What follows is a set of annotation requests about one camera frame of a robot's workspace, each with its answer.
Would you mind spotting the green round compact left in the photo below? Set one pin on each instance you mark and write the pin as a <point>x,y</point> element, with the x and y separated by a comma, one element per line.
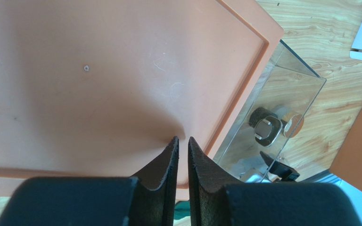
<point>181,210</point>

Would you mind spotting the black round jar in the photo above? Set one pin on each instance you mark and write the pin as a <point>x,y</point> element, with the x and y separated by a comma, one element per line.
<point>258,114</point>

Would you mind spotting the orange drawer box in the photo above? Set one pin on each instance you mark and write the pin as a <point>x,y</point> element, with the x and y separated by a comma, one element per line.
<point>99,87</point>

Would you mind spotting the clear top drawer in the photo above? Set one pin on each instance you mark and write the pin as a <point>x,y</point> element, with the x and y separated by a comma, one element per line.
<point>253,155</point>

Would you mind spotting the gold lid cream jar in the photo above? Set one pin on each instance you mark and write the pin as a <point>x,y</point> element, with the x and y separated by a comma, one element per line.
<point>292,121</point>

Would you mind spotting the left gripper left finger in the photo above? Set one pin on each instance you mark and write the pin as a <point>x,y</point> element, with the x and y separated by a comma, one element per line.
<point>145,198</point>

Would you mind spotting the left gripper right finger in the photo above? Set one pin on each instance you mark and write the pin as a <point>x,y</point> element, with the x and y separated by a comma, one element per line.
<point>219,199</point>

